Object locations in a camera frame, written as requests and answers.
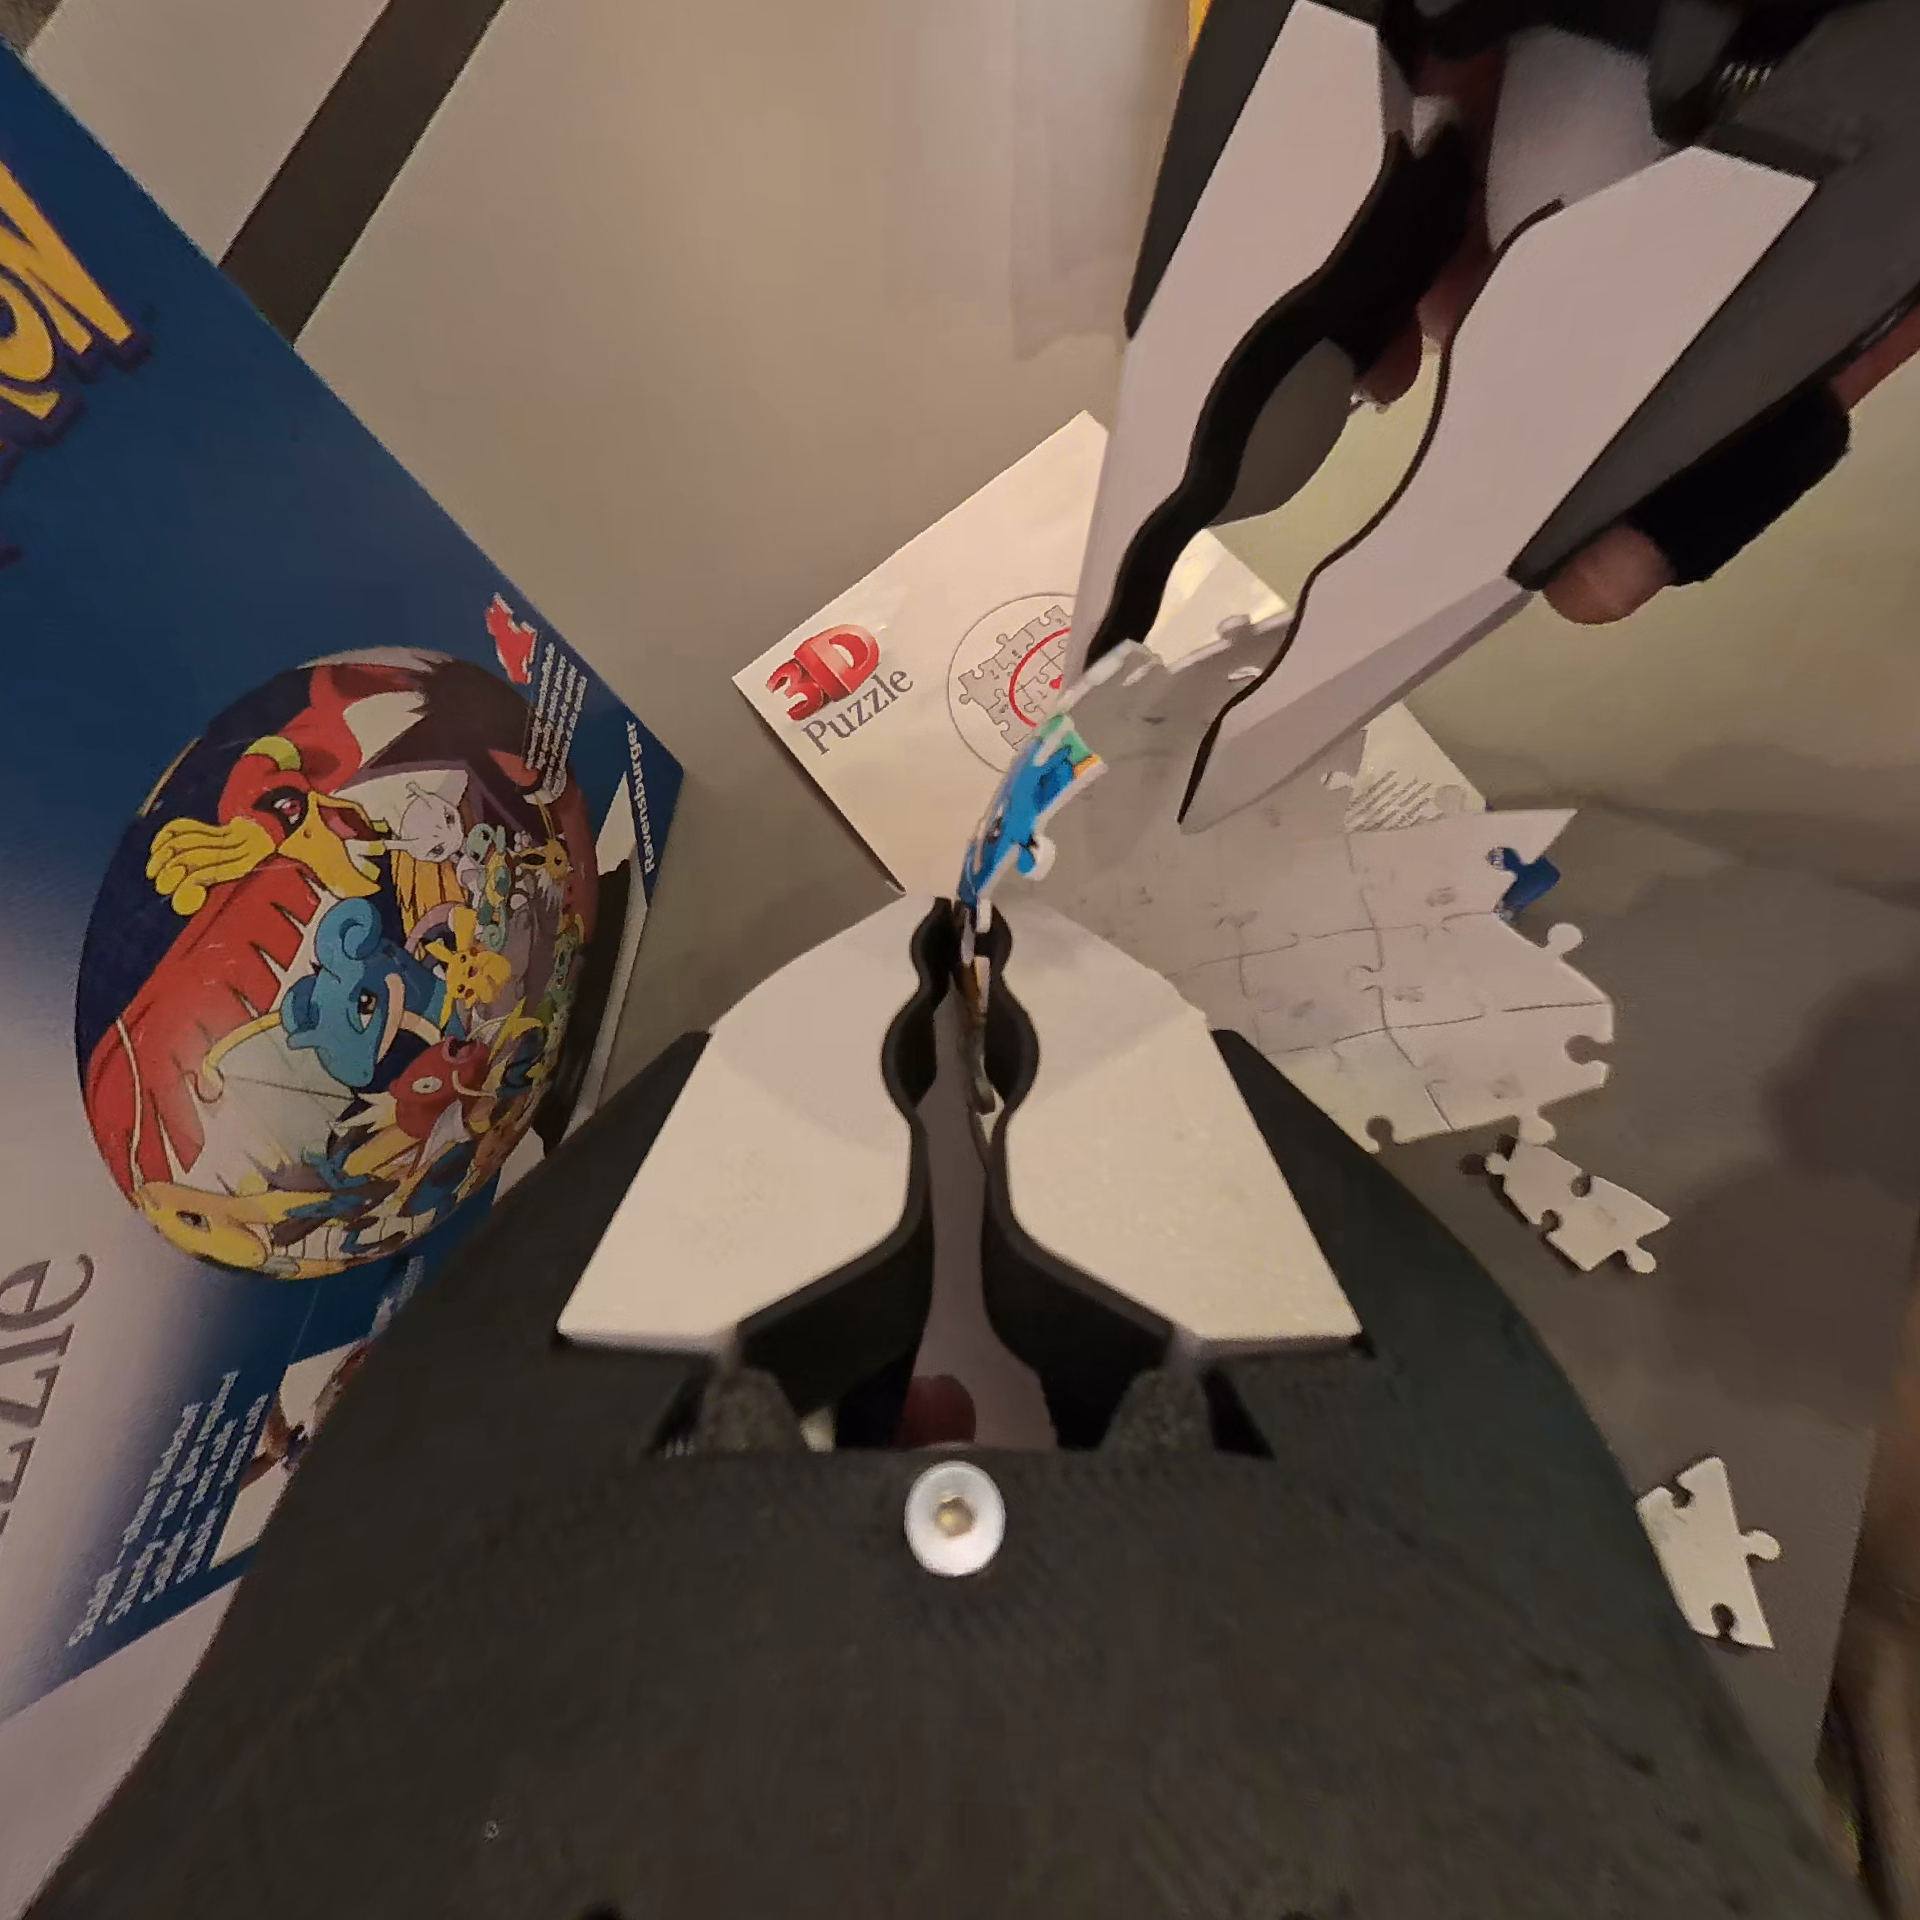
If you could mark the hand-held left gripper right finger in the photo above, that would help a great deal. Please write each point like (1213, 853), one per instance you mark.
(1172, 1185)

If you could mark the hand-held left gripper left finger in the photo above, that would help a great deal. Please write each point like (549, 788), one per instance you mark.
(751, 1185)

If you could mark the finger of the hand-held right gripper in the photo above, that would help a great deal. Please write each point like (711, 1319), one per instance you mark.
(1244, 196)
(1575, 389)

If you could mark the partly built puzzle ball shell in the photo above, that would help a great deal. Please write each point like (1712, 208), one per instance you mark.
(1350, 961)

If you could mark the blue colourful puzzle piece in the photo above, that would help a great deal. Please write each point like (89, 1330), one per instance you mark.
(1036, 797)

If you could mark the white puzzle piece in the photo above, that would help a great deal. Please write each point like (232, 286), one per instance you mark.
(1575, 1207)
(1711, 1552)

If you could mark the blue puzzle box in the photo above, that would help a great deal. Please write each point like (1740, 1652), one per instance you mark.
(301, 524)

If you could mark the person's right hand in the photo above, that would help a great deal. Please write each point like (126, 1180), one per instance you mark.
(1605, 578)

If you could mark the white instruction leaflet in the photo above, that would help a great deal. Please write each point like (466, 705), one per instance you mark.
(901, 750)

